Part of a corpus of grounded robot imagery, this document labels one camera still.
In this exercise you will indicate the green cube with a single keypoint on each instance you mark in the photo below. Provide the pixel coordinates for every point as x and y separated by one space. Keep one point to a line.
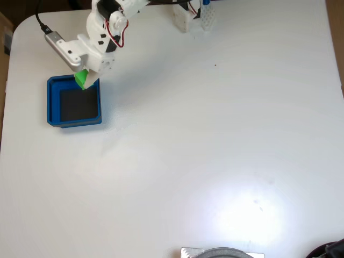
80 78

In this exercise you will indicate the blue square box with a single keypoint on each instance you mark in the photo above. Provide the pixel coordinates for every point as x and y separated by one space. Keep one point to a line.
74 107

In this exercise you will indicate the silver rectangular plate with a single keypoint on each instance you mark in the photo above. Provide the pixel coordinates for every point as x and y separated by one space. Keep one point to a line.
190 253

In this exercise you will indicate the grey-black round base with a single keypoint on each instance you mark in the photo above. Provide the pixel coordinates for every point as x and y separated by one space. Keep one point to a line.
228 252

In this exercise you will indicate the black round base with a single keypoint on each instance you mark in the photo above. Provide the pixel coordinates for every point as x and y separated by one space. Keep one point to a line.
322 251

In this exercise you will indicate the silver stick camera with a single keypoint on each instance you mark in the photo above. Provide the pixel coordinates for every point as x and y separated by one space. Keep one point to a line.
63 51

